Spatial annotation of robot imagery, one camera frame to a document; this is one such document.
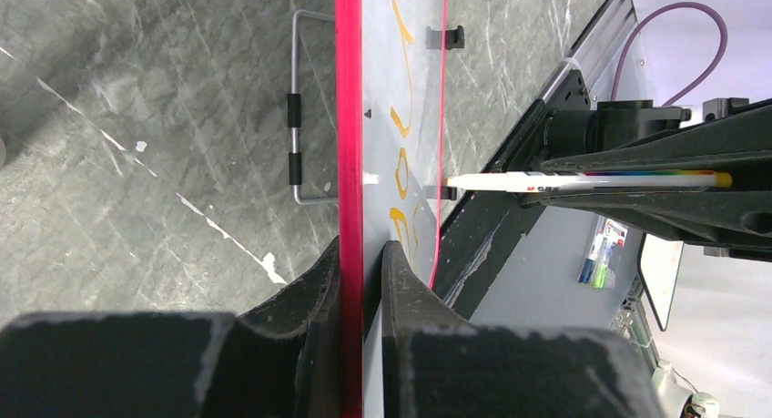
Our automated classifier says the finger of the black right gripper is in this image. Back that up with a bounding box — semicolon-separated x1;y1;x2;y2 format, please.
521;190;771;261
539;99;771;172

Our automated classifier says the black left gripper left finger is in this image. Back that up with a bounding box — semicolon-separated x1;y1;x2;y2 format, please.
1;241;342;417

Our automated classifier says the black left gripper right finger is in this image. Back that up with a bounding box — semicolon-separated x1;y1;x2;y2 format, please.
381;241;664;417

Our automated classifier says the white rainbow marker pen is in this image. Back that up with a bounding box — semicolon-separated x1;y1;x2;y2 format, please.
443;170;733;193

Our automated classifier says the pink framed whiteboard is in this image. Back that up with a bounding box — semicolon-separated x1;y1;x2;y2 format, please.
290;0;467;418

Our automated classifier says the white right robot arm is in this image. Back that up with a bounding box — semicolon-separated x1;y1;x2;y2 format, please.
519;98;771;261

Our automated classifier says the black framed small whiteboard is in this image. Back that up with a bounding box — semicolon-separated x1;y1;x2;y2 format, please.
637;234;684;331

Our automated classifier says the marker pack in bag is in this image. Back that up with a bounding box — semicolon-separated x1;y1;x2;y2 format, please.
577;217;628;290

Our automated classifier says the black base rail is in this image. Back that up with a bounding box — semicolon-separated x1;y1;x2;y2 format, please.
432;69;591;320

